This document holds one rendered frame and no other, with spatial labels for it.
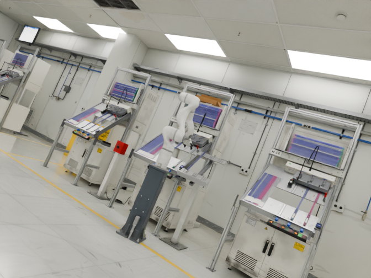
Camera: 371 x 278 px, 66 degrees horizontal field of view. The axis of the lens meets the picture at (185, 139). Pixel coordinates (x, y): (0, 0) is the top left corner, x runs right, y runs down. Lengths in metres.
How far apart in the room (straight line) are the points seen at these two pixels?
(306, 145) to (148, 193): 1.74
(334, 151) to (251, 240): 1.24
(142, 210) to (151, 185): 0.24
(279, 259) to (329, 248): 1.70
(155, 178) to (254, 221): 1.12
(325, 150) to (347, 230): 1.71
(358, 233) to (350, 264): 0.43
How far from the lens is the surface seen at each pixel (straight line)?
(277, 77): 5.35
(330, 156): 3.26
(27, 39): 7.37
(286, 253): 3.09
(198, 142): 3.53
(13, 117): 7.17
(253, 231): 3.14
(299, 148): 3.30
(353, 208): 4.71
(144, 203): 2.77
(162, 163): 2.75
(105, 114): 4.54
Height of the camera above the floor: 0.84
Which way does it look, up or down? 5 degrees up
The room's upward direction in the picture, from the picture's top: 23 degrees clockwise
